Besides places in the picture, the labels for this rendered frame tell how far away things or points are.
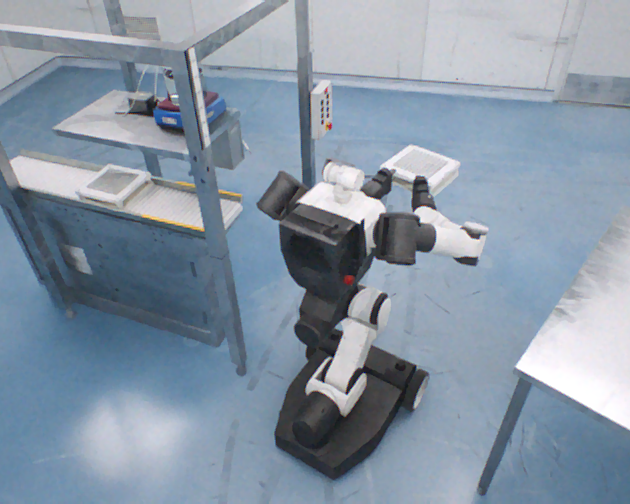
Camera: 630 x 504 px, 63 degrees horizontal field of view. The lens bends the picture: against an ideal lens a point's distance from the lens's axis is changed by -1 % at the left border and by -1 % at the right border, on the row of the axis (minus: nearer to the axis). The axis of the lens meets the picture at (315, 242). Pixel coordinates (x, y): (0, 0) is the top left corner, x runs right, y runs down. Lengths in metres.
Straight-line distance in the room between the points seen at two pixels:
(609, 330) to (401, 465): 1.06
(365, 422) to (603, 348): 1.01
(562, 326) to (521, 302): 1.30
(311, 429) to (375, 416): 0.35
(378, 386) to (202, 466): 0.85
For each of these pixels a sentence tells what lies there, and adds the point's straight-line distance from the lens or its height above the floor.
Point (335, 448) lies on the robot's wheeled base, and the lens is 2.30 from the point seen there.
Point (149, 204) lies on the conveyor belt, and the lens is 2.48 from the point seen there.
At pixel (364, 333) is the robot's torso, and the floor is 0.48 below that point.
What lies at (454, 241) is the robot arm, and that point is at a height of 1.18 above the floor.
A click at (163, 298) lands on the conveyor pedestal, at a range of 2.78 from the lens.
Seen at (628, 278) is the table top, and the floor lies 0.86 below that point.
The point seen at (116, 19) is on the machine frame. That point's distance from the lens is 3.19.
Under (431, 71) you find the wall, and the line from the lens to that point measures 5.48.
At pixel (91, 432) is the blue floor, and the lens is 2.76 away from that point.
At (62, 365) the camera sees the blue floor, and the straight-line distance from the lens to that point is 3.08.
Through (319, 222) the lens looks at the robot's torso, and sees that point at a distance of 1.54.
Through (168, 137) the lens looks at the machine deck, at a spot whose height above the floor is 1.27.
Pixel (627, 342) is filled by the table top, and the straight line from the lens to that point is 1.97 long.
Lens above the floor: 2.19
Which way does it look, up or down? 40 degrees down
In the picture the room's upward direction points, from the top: 2 degrees counter-clockwise
